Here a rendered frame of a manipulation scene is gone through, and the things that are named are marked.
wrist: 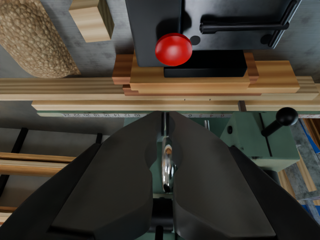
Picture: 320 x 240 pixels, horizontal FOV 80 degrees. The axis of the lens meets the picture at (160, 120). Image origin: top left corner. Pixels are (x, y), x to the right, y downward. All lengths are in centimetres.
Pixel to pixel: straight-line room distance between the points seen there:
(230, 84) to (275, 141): 9
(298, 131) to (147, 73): 103
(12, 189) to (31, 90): 258
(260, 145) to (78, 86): 31
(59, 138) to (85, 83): 260
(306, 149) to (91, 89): 105
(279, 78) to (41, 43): 35
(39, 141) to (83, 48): 275
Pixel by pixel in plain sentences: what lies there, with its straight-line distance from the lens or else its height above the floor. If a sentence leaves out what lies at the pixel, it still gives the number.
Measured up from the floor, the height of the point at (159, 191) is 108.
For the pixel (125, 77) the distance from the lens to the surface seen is 30.
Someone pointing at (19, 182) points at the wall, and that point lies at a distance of 296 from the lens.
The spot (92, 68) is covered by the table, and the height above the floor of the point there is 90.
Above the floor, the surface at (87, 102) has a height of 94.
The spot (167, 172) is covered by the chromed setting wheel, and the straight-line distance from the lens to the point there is 37.
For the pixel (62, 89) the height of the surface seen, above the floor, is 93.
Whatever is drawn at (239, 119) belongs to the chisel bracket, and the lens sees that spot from 28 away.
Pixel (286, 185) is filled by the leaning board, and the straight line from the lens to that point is 184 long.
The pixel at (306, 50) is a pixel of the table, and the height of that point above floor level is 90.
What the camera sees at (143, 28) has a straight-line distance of 17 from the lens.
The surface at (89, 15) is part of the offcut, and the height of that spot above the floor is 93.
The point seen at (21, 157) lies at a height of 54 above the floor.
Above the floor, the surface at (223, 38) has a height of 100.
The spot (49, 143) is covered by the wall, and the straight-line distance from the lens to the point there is 300.
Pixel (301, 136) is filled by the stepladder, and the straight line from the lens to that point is 121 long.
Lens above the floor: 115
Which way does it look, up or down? 30 degrees down
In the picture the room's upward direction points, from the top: 178 degrees counter-clockwise
